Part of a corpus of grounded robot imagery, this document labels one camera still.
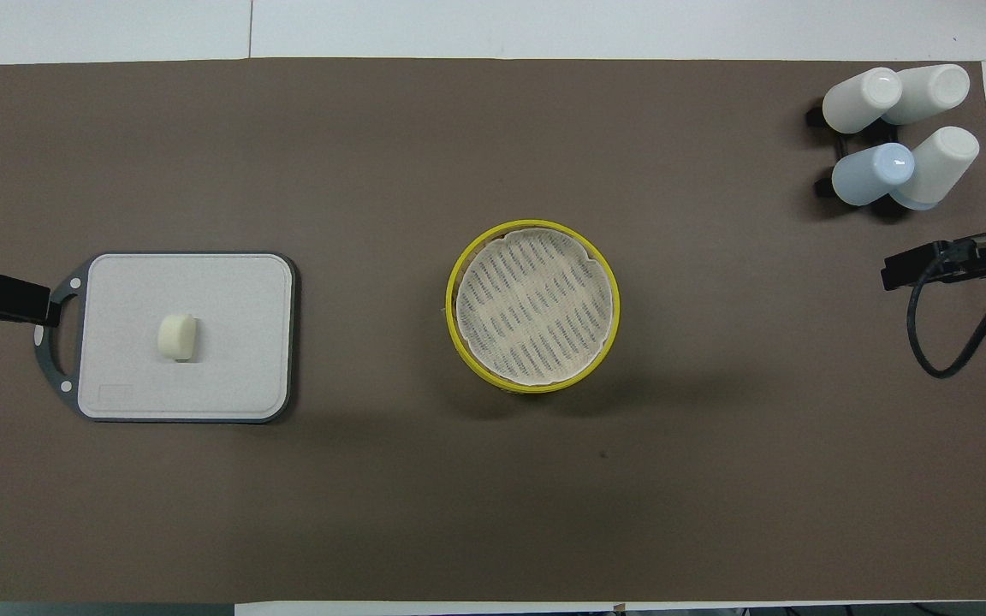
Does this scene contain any light blue plastic cup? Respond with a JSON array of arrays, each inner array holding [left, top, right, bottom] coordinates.
[[831, 142, 916, 207]]

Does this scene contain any white perforated steamer liner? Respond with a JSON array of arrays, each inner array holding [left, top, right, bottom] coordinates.
[[456, 228, 615, 384]]

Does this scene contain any brown table mat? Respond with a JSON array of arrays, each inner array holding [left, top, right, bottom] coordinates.
[[0, 56, 986, 605]]

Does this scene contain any yellow rimmed bamboo steamer basket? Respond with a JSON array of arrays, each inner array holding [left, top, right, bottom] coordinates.
[[459, 359, 609, 397]]

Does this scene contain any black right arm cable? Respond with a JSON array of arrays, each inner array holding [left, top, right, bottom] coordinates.
[[907, 250, 986, 380]]

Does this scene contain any black cup rack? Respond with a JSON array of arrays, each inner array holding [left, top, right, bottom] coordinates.
[[805, 103, 909, 215]]

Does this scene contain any white steamed bun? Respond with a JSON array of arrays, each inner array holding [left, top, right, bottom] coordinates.
[[157, 313, 198, 363]]

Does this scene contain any yellow rimmed steamer lid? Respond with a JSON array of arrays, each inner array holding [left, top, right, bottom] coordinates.
[[445, 220, 621, 396]]

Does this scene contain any white plastic cup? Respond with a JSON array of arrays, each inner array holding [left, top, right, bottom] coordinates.
[[822, 67, 904, 135], [881, 63, 971, 127], [888, 126, 981, 211]]

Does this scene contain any white cutting board grey rim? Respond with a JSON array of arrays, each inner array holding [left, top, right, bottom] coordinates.
[[34, 251, 298, 424]]

